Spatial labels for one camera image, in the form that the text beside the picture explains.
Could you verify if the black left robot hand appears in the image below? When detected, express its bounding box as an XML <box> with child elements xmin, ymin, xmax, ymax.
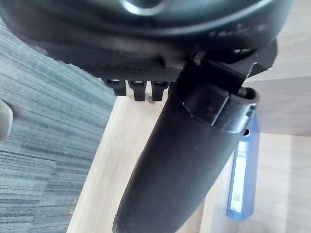
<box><xmin>0</xmin><ymin>0</ymin><xmax>294</xmax><ymax>233</ymax></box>

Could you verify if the blue folder with spine label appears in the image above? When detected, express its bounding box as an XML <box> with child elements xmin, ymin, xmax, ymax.
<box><xmin>225</xmin><ymin>114</ymin><xmax>261</xmax><ymax>222</ymax></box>

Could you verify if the light wooden office cabinet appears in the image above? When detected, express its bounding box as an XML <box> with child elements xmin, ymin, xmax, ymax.
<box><xmin>66</xmin><ymin>0</ymin><xmax>311</xmax><ymax>233</ymax></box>

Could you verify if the grey rounded object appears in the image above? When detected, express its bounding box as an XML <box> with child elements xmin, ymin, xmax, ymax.
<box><xmin>0</xmin><ymin>99</ymin><xmax>13</xmax><ymax>140</ymax></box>

